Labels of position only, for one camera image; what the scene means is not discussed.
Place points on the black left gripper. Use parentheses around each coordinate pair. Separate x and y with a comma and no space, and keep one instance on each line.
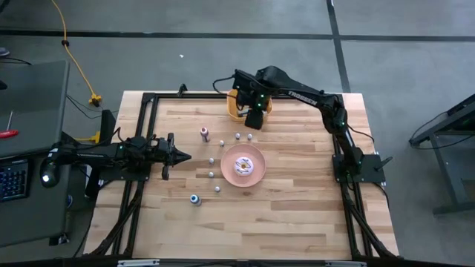
(165,154)

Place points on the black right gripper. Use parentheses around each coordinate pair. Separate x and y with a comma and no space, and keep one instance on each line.
(252,92)

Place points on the large blue food coloring bottle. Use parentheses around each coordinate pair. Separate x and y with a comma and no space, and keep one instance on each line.
(194,199)

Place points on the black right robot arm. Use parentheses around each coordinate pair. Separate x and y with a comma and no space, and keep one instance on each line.
(302,97)

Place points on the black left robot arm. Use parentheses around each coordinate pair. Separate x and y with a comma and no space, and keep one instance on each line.
(92,155)

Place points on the yellow plastic basket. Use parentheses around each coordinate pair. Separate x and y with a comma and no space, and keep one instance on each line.
(232,111)

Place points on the frosted toy donut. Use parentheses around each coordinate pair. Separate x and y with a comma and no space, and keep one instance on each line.
(237,168)

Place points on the pink plate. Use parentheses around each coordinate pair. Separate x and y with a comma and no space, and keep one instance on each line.
(230,174)

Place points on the black power box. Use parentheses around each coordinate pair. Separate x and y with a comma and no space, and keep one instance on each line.
(107,124)

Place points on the black lit computer mouse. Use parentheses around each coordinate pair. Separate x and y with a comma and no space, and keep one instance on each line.
(46,178)

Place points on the grey side desk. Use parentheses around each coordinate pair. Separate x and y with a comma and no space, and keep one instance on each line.
(33,104)

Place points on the backlit keyboard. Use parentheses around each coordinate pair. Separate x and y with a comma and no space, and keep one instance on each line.
(13,181)

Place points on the grey metal table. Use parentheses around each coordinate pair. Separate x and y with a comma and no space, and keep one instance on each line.
(451,170)

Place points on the person's shoe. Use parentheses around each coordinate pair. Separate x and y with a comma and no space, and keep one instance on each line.
(3,51)

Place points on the black aluminium table frame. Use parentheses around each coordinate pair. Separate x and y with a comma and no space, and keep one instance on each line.
(193,95)

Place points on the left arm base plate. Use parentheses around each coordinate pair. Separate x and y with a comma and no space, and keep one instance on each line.
(111,175)

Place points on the silver metal bracket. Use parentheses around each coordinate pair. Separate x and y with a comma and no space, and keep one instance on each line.
(345,264)
(138,263)

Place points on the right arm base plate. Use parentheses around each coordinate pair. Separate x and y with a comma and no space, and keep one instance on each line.
(371,167)

